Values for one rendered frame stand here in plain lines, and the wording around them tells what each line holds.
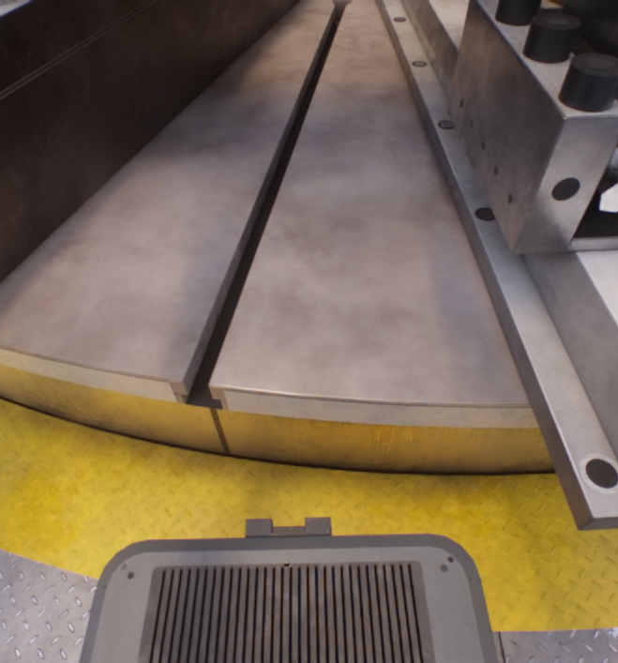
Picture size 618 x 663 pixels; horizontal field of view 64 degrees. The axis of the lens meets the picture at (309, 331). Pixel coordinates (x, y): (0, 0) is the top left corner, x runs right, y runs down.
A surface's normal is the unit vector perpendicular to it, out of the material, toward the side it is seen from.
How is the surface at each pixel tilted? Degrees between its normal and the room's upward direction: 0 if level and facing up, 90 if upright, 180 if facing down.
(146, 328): 0
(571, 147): 90
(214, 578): 0
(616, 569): 0
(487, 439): 90
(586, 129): 90
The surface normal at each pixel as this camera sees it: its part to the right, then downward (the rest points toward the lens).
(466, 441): -0.02, 0.77
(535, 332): -0.03, -0.64
